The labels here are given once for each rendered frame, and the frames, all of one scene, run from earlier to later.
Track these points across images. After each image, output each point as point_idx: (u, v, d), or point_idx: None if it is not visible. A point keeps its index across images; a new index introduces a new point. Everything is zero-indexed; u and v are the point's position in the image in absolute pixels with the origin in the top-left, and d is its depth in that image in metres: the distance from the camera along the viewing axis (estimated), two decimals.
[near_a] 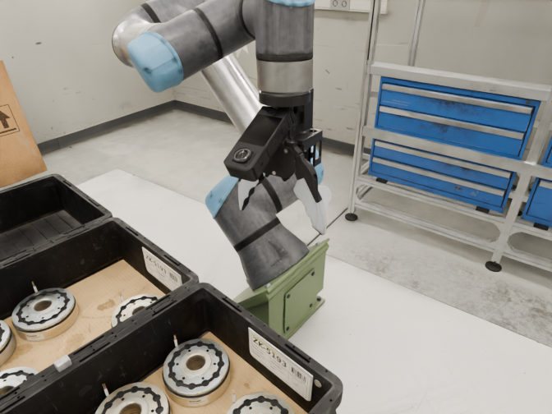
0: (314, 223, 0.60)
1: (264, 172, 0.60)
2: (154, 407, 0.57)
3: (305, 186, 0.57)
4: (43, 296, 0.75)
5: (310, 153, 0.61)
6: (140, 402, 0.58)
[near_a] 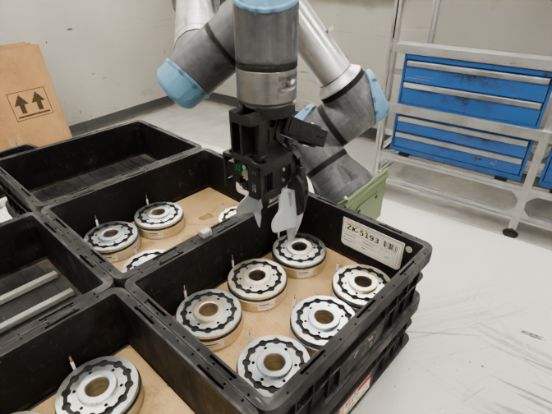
0: (265, 215, 0.64)
1: None
2: (274, 273, 0.71)
3: None
4: (157, 206, 0.89)
5: (237, 171, 0.56)
6: (263, 269, 0.71)
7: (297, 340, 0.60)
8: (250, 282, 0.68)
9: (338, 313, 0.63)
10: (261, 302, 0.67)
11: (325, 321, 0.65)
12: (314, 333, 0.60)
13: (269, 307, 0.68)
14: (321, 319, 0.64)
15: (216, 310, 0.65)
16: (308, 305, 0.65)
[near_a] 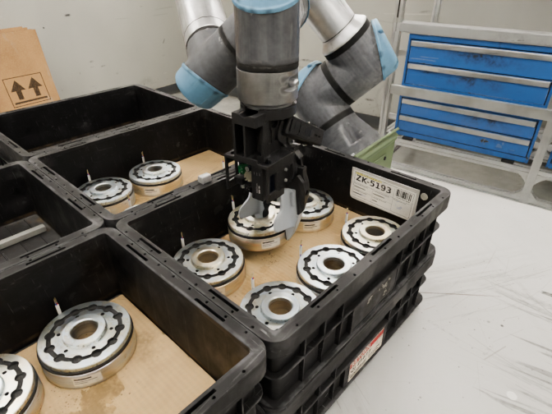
0: None
1: None
2: (278, 211, 0.65)
3: None
4: (153, 163, 0.84)
5: (239, 172, 0.55)
6: None
7: (305, 287, 0.55)
8: (252, 220, 0.62)
9: (348, 259, 0.58)
10: (264, 239, 0.61)
11: (334, 270, 0.59)
12: (323, 278, 0.55)
13: (273, 246, 0.62)
14: (330, 268, 0.59)
15: (216, 258, 0.60)
16: (315, 253, 0.60)
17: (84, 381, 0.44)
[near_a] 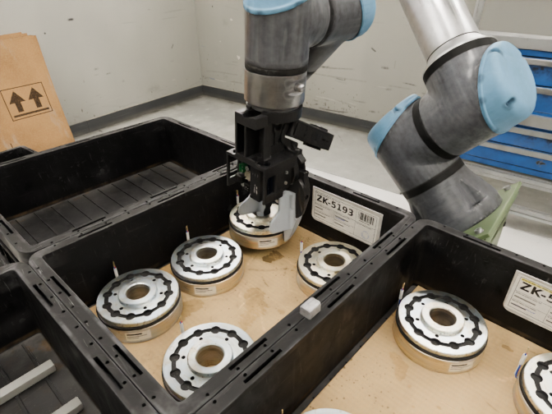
0: None
1: None
2: None
3: None
4: (203, 243, 0.60)
5: (241, 171, 0.56)
6: None
7: None
8: (252, 218, 0.63)
9: None
10: (262, 238, 0.61)
11: None
12: None
13: (270, 246, 0.62)
14: None
15: None
16: None
17: None
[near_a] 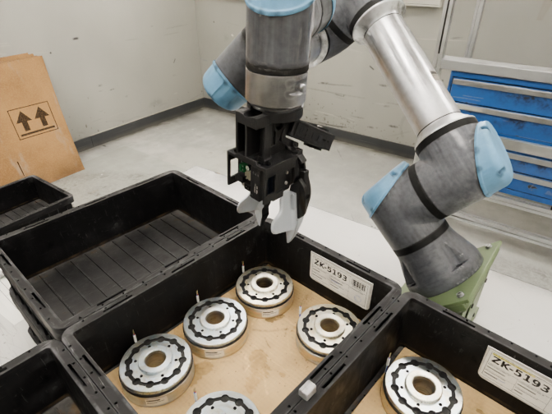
0: (266, 214, 0.64)
1: None
2: (282, 282, 0.73)
3: None
4: (212, 307, 0.67)
5: (241, 170, 0.56)
6: (271, 277, 0.73)
7: None
8: (256, 289, 0.71)
9: None
10: (265, 310, 0.69)
11: None
12: None
13: (273, 315, 0.70)
14: None
15: None
16: None
17: None
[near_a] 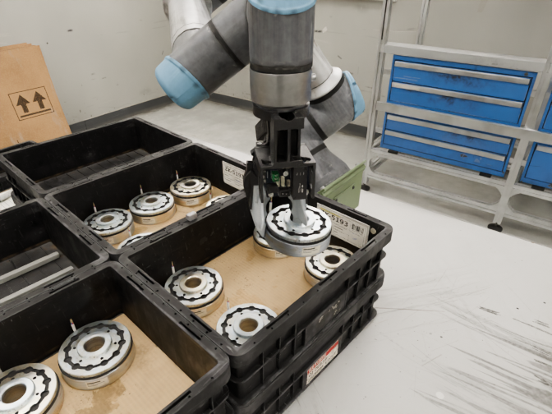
0: (265, 222, 0.63)
1: None
2: (203, 184, 1.04)
3: (254, 186, 0.60)
4: (149, 195, 0.98)
5: (265, 183, 0.53)
6: (195, 181, 1.04)
7: (272, 236, 0.61)
8: (183, 186, 1.01)
9: (313, 216, 0.64)
10: (188, 199, 0.99)
11: None
12: (288, 229, 0.61)
13: (194, 204, 1.00)
14: None
15: (200, 282, 0.73)
16: (284, 210, 0.66)
17: (94, 384, 0.57)
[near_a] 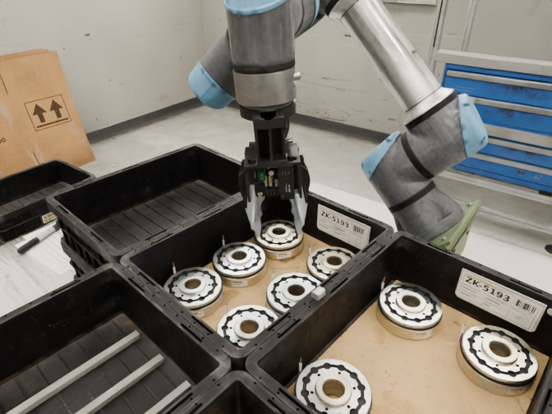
0: (262, 222, 0.63)
1: None
2: (293, 231, 0.86)
3: (250, 186, 0.60)
4: (236, 248, 0.80)
5: (254, 182, 0.53)
6: (284, 227, 0.87)
7: (269, 307, 0.69)
8: (273, 236, 0.84)
9: (309, 287, 0.71)
10: (280, 252, 0.82)
11: (299, 295, 0.73)
12: (284, 301, 0.69)
13: (286, 257, 0.83)
14: (296, 292, 0.73)
15: (338, 386, 0.56)
16: (285, 279, 0.74)
17: None
